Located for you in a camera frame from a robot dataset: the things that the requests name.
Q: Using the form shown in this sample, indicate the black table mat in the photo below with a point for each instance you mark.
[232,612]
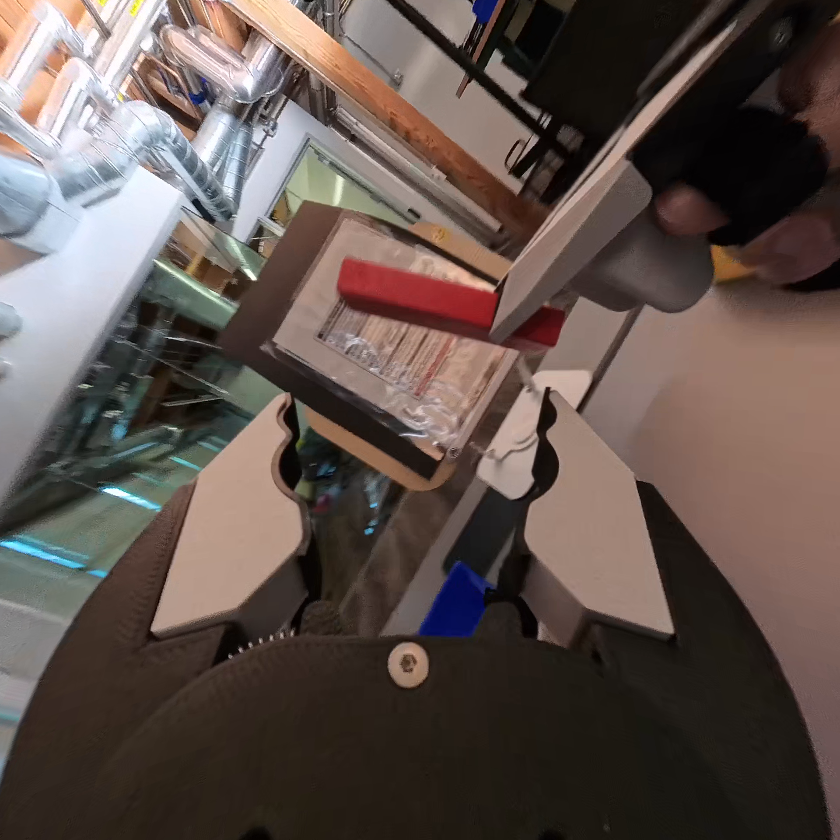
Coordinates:
[482,531]

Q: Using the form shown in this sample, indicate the blue plastic bin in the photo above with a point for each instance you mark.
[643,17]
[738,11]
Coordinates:
[456,604]

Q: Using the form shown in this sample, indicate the white board stand base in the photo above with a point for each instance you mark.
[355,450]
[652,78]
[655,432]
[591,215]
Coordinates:
[512,472]

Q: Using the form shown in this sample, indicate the red device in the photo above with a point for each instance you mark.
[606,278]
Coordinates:
[420,295]

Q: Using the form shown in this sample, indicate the glass partition panel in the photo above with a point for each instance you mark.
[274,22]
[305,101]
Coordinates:
[98,394]

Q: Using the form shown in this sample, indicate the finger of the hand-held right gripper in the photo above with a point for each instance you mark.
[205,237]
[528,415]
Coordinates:
[571,243]

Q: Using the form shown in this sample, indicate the instruction sheet display board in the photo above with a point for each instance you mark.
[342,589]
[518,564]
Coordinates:
[315,262]

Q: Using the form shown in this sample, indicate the black office chair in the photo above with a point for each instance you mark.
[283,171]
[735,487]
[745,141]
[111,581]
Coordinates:
[544,157]

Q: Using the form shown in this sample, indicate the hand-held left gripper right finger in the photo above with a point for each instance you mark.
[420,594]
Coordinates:
[597,544]

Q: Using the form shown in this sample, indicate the blue storage bin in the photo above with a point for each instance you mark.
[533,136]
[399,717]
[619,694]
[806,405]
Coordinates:
[485,10]

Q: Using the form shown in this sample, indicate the person's right hand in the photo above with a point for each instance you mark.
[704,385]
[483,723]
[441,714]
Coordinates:
[800,243]

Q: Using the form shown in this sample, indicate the yellow plastic bin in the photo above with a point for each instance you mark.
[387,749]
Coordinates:
[735,266]

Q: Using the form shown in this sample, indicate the cluster of silver ducts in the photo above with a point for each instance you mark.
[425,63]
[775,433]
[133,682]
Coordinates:
[164,131]

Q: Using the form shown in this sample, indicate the wooden support post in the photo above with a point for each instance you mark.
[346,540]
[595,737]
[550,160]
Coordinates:
[394,111]

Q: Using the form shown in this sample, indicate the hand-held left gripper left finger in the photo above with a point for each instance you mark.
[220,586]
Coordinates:
[229,544]

